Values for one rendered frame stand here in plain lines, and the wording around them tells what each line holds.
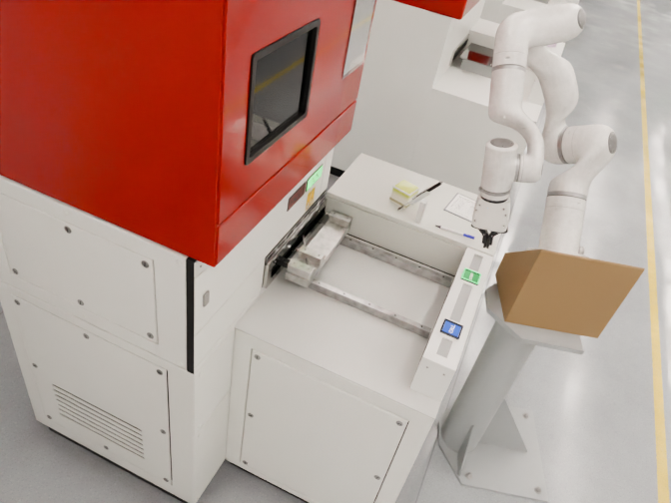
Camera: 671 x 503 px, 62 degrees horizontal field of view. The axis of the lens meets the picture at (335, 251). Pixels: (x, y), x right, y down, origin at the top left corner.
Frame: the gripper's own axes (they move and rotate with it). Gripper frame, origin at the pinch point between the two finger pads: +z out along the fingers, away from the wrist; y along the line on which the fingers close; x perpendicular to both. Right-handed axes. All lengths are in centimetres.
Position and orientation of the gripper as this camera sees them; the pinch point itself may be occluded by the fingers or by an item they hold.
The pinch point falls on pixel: (487, 240)
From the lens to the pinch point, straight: 174.8
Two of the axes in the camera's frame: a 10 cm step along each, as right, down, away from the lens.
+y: 9.2, 2.0, -3.4
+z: 0.3, 8.2, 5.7
